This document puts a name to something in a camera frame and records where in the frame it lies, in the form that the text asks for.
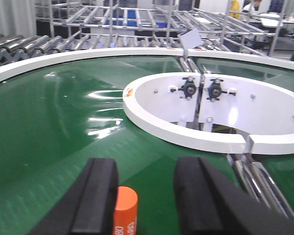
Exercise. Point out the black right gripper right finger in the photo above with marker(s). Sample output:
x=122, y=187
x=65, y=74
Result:
x=208, y=203

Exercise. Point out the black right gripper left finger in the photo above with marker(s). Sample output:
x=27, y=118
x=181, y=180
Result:
x=87, y=208

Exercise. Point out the orange cylindrical capacitor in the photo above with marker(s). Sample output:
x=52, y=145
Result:
x=126, y=211

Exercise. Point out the green round conveyor belt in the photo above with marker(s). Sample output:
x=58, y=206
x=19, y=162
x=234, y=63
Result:
x=54, y=118

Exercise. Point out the white outer conveyor rim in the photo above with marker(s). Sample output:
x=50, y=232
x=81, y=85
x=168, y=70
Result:
x=14, y=69

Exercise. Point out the steel roller rack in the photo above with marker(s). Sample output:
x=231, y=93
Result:
x=44, y=27

